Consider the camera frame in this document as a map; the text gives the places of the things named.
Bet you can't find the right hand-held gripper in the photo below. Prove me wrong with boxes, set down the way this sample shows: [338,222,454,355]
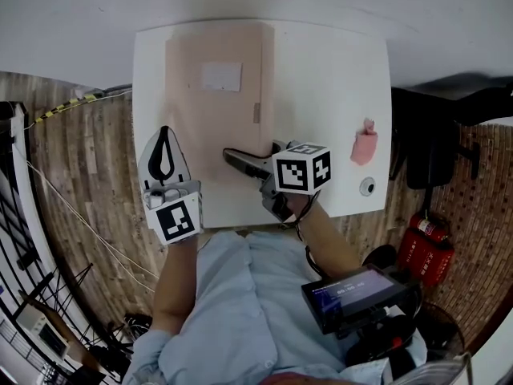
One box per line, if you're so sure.
[222,139,333,223]

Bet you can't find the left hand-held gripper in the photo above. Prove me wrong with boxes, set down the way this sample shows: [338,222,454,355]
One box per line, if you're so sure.
[138,126,204,245]

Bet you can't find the pink box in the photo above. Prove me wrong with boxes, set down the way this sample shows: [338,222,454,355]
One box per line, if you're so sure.
[164,19,277,176]

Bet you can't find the person's right forearm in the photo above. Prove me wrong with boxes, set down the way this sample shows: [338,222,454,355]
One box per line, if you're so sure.
[291,198,364,280]

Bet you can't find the person's left forearm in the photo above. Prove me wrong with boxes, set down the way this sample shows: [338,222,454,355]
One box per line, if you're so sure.
[151,237,200,333]

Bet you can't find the white table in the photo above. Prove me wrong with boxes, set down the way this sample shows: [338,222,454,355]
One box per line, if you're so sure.
[131,17,394,229]

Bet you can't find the pink cloth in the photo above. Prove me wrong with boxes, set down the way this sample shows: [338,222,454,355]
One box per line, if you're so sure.
[349,117,379,168]

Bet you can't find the yellow black striped strip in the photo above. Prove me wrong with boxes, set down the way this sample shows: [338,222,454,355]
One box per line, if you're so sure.
[26,93,98,131]

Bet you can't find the black metal stand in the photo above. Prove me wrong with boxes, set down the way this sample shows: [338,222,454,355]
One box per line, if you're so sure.
[74,261,106,298]

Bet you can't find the light blue shirt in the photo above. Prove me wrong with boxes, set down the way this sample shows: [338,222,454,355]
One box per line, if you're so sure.
[121,229,428,385]

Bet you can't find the black screen device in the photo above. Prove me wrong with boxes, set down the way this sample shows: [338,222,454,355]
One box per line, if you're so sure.
[300,265,422,337]

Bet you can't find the black office chair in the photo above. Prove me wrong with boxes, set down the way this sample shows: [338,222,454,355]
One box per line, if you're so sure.
[389,71,513,193]

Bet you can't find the red fire extinguisher box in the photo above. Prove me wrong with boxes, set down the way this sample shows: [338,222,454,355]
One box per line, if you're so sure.
[395,210,456,289]

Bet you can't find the white box appliance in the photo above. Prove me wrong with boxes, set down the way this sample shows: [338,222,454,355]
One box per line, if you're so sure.
[14,302,72,361]

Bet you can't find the white cable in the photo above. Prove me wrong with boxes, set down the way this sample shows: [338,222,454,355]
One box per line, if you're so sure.
[24,156,162,293]

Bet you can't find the round table cable grommet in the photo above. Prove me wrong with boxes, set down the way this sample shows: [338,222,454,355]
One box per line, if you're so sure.
[358,176,378,197]

